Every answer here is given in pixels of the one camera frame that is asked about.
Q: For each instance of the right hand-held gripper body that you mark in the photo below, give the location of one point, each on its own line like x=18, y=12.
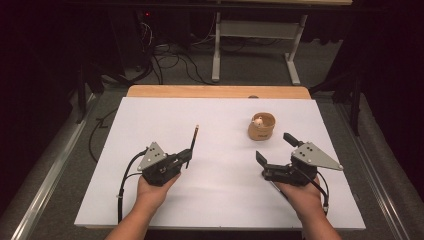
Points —
x=313, y=157

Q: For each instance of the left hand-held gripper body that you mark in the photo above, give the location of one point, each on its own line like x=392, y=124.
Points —
x=151, y=158

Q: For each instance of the thin black gold brush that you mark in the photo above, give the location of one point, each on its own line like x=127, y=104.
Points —
x=194, y=138

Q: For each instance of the tan bear brush holder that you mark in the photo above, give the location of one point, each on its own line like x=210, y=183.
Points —
x=261, y=131

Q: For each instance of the person's left hand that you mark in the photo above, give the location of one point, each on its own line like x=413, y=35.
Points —
x=151, y=196

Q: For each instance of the person's right hand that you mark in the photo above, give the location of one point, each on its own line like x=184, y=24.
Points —
x=306, y=200

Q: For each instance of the white board sheet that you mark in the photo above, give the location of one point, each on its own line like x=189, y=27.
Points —
x=216, y=200

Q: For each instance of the black metal stand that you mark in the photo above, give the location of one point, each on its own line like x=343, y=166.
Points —
x=356, y=106
x=81, y=96

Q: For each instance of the black computer tower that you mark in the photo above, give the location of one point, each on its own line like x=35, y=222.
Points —
x=130, y=40

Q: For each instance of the aluminium floor rail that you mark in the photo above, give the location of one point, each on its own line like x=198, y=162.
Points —
x=50, y=173
x=373, y=173

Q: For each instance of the white metal desk frame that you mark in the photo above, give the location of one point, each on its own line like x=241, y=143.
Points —
x=256, y=29

